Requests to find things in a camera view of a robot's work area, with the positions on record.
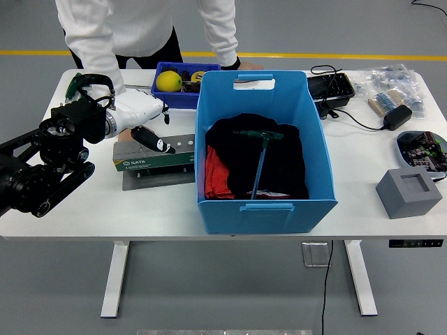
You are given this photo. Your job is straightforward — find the green metal tool stand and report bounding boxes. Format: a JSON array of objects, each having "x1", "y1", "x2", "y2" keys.
[{"x1": 112, "y1": 133, "x2": 196, "y2": 192}]

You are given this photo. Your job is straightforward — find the black plastic tray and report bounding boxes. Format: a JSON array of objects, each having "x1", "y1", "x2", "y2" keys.
[{"x1": 307, "y1": 73, "x2": 356, "y2": 107}]

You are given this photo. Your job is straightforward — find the black table control panel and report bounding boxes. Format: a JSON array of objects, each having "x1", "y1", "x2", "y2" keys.
[{"x1": 388, "y1": 239, "x2": 444, "y2": 249}]

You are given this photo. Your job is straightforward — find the circuit board parts pile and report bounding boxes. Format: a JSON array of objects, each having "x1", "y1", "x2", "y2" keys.
[{"x1": 397, "y1": 131, "x2": 447, "y2": 172}]

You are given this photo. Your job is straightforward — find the large green T-handle hex key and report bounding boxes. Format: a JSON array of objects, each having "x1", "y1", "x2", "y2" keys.
[{"x1": 233, "y1": 128, "x2": 284, "y2": 201}]

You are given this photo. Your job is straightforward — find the person's right hand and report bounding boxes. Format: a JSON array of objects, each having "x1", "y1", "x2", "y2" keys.
[{"x1": 117, "y1": 126, "x2": 136, "y2": 142}]

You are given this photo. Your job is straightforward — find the black adapter cable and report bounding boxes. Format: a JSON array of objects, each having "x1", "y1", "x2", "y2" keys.
[{"x1": 328, "y1": 106, "x2": 387, "y2": 132}]

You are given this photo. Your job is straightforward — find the large blue plastic box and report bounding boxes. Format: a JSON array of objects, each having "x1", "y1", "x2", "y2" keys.
[{"x1": 194, "y1": 70, "x2": 339, "y2": 235}]

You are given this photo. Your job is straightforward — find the black power adapter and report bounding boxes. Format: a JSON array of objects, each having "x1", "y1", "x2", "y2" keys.
[{"x1": 383, "y1": 104, "x2": 413, "y2": 132}]

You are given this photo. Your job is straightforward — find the black plug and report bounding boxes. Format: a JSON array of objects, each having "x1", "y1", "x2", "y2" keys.
[{"x1": 318, "y1": 100, "x2": 340, "y2": 120}]

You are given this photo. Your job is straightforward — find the person torso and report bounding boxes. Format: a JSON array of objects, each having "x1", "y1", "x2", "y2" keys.
[{"x1": 54, "y1": 0, "x2": 238, "y2": 70}]

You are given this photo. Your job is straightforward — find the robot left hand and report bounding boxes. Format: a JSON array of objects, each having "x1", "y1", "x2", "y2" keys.
[{"x1": 113, "y1": 89, "x2": 176, "y2": 155}]

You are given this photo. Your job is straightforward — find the metal floor plate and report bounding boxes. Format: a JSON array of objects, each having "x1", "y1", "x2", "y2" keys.
[{"x1": 302, "y1": 241, "x2": 332, "y2": 268}]

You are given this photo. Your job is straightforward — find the red cloth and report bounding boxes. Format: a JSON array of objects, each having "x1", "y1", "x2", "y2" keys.
[{"x1": 204, "y1": 144, "x2": 235, "y2": 200}]

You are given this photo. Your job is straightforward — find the black cable on floor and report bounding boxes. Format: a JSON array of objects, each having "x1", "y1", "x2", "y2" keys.
[{"x1": 410, "y1": 0, "x2": 447, "y2": 18}]

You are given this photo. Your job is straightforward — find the taped resistor strips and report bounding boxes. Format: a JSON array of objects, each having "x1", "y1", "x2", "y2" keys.
[{"x1": 367, "y1": 89, "x2": 406, "y2": 116}]

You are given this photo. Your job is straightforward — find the light blue plate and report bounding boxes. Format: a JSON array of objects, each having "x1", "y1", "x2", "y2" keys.
[{"x1": 396, "y1": 131, "x2": 447, "y2": 172}]

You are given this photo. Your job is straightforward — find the black wristwatch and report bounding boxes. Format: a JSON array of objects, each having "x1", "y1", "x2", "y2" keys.
[{"x1": 220, "y1": 55, "x2": 242, "y2": 70}]

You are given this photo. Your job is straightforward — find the black cloth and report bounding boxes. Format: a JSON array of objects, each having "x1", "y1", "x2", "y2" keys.
[{"x1": 205, "y1": 112, "x2": 310, "y2": 200}]

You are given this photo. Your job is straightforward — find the clear plastic component bags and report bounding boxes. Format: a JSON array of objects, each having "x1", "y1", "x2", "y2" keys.
[{"x1": 351, "y1": 63, "x2": 427, "y2": 119}]

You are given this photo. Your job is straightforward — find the grey block with square recess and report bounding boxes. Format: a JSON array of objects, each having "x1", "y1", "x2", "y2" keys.
[{"x1": 375, "y1": 167, "x2": 444, "y2": 220}]

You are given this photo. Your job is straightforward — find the small blue parts bin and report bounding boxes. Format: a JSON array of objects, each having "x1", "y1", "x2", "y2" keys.
[{"x1": 150, "y1": 61, "x2": 221, "y2": 110}]

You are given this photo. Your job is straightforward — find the white table leg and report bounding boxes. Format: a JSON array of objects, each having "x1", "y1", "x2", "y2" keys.
[
  {"x1": 344, "y1": 239, "x2": 379, "y2": 317},
  {"x1": 100, "y1": 240, "x2": 131, "y2": 319}
]

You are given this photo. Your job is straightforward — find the yellow lemon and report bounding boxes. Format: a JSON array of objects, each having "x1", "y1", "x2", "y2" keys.
[{"x1": 156, "y1": 70, "x2": 183, "y2": 93}]

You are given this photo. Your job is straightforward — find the black looped cable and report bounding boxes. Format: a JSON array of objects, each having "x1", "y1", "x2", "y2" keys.
[{"x1": 309, "y1": 64, "x2": 346, "y2": 105}]

